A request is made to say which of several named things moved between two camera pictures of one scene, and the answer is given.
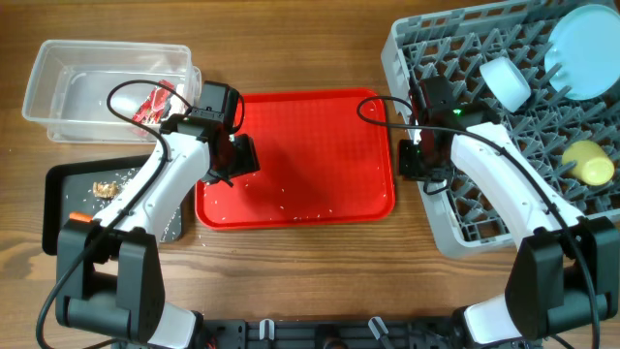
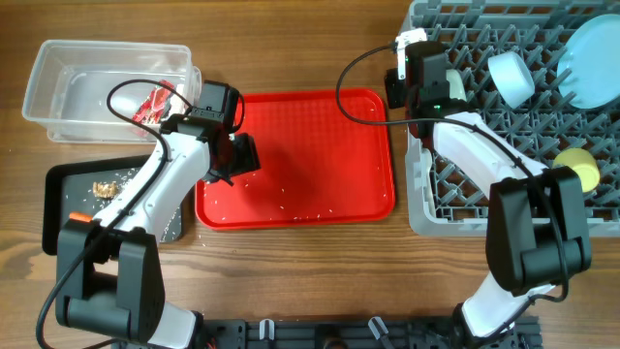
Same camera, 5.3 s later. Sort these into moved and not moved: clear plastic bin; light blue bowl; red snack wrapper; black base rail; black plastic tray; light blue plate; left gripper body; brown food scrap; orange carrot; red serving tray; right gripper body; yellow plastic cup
Moved: right gripper body; light blue bowl; light blue plate; yellow plastic cup
Not moved: clear plastic bin; black plastic tray; red snack wrapper; red serving tray; orange carrot; black base rail; left gripper body; brown food scrap
